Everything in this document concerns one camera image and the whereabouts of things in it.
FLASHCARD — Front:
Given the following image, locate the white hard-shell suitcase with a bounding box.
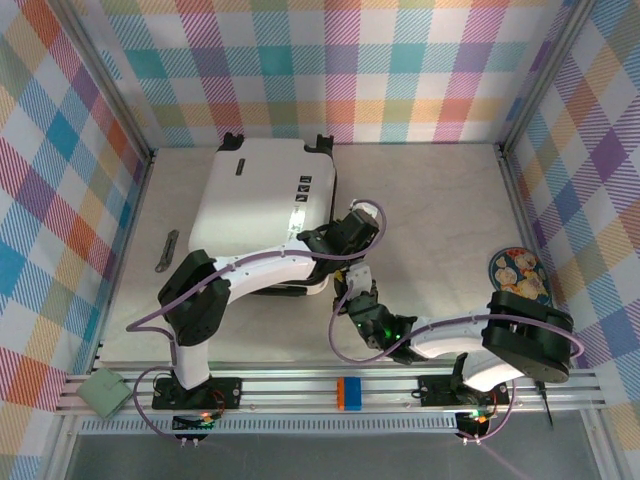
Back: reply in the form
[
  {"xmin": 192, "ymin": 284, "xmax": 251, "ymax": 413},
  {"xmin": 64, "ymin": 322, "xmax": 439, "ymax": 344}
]
[{"xmin": 187, "ymin": 132, "xmax": 339, "ymax": 299}]

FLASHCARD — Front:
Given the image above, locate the blue and orange block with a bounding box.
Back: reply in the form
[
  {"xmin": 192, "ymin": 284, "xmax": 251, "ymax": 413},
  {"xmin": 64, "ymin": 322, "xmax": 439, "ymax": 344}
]
[{"xmin": 335, "ymin": 377, "xmax": 363, "ymax": 412}]

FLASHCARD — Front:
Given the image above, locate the round cartoon print plate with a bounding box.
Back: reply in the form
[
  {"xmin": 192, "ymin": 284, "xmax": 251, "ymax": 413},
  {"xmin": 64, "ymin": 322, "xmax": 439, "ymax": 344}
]
[{"xmin": 488, "ymin": 246, "xmax": 555, "ymax": 307}]

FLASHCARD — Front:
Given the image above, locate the green square wallet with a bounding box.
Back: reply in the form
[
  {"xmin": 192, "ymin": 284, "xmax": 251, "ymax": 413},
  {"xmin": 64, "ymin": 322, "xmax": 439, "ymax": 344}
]
[{"xmin": 75, "ymin": 368, "xmax": 132, "ymax": 419}]

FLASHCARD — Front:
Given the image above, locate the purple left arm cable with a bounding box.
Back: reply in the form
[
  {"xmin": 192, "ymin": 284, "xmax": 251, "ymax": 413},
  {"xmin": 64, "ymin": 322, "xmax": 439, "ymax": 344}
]
[{"xmin": 125, "ymin": 198, "xmax": 390, "ymax": 441}]

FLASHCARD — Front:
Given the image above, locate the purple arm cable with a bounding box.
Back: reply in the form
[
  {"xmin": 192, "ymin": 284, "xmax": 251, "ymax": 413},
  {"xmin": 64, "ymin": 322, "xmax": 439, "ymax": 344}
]
[
  {"xmin": 328, "ymin": 282, "xmax": 586, "ymax": 444},
  {"xmin": 125, "ymin": 198, "xmax": 390, "ymax": 441}
]

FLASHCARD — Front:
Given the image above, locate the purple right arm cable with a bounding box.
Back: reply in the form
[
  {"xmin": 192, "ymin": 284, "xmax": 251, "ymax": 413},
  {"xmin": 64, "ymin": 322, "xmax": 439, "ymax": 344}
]
[{"xmin": 328, "ymin": 282, "xmax": 586, "ymax": 444}]

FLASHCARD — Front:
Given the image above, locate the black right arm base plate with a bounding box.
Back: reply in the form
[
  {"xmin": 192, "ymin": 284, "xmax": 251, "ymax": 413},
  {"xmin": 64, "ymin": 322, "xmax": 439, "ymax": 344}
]
[{"xmin": 417, "ymin": 373, "xmax": 512, "ymax": 409}]

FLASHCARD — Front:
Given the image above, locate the grey slotted cable duct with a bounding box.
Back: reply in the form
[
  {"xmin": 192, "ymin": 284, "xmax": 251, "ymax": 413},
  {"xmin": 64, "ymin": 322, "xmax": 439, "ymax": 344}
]
[{"xmin": 79, "ymin": 413, "xmax": 461, "ymax": 437}]

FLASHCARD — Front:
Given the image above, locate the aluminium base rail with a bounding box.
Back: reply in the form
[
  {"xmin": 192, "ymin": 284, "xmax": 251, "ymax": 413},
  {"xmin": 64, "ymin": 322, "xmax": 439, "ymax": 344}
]
[{"xmin": 52, "ymin": 360, "xmax": 609, "ymax": 417}]

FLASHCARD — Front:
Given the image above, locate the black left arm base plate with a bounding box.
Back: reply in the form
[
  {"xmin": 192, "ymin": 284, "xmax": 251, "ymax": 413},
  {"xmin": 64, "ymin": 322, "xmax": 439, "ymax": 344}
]
[{"xmin": 151, "ymin": 375, "xmax": 245, "ymax": 412}]

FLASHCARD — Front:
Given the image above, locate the aluminium table side rail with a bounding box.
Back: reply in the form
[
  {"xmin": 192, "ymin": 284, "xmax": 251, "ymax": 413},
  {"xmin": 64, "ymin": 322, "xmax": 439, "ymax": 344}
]
[
  {"xmin": 497, "ymin": 143, "xmax": 576, "ymax": 369},
  {"xmin": 92, "ymin": 147, "xmax": 157, "ymax": 364}
]

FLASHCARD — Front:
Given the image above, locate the orange handle screwdriver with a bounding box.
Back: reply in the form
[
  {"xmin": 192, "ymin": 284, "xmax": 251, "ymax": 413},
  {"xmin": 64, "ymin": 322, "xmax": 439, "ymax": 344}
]
[{"xmin": 535, "ymin": 380, "xmax": 555, "ymax": 430}]

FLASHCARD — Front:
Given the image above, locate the aluminium frame post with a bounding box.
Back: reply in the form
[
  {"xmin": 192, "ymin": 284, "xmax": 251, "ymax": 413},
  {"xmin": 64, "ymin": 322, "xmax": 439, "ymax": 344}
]
[
  {"xmin": 497, "ymin": 0, "xmax": 601, "ymax": 151},
  {"xmin": 49, "ymin": 0, "xmax": 156, "ymax": 161}
]

